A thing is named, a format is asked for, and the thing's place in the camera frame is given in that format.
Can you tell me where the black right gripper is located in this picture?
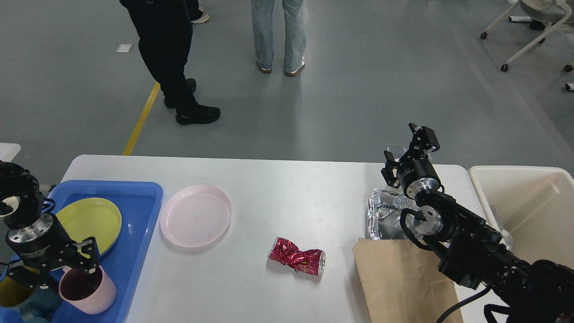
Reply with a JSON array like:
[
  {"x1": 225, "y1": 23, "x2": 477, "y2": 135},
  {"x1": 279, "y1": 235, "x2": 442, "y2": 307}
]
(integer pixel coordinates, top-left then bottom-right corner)
[{"x1": 381, "y1": 122, "x2": 441, "y2": 198}]

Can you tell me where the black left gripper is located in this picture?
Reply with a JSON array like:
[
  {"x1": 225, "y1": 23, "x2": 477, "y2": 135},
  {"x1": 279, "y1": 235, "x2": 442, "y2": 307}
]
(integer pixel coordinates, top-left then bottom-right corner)
[{"x1": 5, "y1": 214, "x2": 100, "y2": 290}]

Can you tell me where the pink plastic cup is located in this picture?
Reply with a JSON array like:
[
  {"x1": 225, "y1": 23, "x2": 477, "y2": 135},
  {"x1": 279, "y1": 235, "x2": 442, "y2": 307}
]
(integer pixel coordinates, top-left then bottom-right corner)
[{"x1": 59, "y1": 266, "x2": 117, "y2": 314}]

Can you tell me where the pink plastic plate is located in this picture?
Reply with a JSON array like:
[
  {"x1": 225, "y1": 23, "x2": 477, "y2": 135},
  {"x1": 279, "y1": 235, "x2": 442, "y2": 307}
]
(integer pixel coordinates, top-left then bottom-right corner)
[{"x1": 160, "y1": 184, "x2": 232, "y2": 248}]

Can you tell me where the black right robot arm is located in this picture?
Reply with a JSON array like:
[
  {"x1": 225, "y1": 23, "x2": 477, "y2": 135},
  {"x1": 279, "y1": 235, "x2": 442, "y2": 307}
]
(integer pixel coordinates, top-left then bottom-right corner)
[{"x1": 381, "y1": 123, "x2": 574, "y2": 323}]

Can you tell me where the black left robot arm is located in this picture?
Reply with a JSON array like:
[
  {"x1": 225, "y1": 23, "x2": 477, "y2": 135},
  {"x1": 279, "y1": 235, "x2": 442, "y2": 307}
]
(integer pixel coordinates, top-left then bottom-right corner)
[{"x1": 0, "y1": 161, "x2": 99, "y2": 292}]

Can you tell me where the teal mug yellow inside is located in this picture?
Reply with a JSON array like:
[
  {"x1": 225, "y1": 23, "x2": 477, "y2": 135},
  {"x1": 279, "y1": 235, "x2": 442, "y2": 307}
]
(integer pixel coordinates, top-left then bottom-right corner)
[{"x1": 0, "y1": 275, "x2": 63, "y2": 323}]

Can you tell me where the yellow plastic plate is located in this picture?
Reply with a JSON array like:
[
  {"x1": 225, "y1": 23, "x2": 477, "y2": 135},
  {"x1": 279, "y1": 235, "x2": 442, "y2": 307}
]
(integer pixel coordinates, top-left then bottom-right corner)
[{"x1": 56, "y1": 197, "x2": 122, "y2": 255}]

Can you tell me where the aluminium foil tray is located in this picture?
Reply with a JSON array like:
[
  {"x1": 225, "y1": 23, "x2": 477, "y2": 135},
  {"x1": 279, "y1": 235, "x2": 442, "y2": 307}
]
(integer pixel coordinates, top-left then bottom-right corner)
[{"x1": 365, "y1": 188, "x2": 422, "y2": 240}]

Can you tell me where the blue plastic tray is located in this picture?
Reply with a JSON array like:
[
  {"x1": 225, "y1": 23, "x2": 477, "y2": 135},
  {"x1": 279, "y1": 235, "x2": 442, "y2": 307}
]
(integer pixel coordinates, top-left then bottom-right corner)
[{"x1": 49, "y1": 180, "x2": 163, "y2": 323}]

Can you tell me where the white side table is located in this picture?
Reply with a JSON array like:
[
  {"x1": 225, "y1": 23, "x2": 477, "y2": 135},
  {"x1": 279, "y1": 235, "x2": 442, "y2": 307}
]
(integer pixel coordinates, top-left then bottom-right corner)
[{"x1": 0, "y1": 143, "x2": 22, "y2": 178}]

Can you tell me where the brown paper bag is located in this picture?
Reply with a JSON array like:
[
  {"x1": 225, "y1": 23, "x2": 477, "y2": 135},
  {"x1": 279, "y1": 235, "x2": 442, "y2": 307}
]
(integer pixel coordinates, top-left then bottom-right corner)
[{"x1": 353, "y1": 238, "x2": 458, "y2": 323}]

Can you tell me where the beige plastic bin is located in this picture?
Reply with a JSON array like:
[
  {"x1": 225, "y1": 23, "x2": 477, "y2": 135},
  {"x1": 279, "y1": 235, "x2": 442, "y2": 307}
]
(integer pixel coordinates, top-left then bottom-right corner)
[{"x1": 468, "y1": 166, "x2": 574, "y2": 267}]

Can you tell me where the crushed red can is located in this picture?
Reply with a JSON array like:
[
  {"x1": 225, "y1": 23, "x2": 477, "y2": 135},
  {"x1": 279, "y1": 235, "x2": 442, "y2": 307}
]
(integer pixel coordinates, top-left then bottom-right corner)
[{"x1": 267, "y1": 237, "x2": 326, "y2": 277}]

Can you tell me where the person in blue jeans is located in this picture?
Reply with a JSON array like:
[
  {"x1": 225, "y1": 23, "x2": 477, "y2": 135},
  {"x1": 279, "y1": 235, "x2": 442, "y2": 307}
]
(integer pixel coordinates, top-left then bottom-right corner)
[{"x1": 250, "y1": 0, "x2": 307, "y2": 77}]

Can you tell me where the person in black trousers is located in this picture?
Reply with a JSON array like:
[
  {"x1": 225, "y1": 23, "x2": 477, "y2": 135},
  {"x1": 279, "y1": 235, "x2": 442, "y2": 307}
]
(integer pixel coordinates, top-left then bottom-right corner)
[{"x1": 120, "y1": 0, "x2": 221, "y2": 125}]

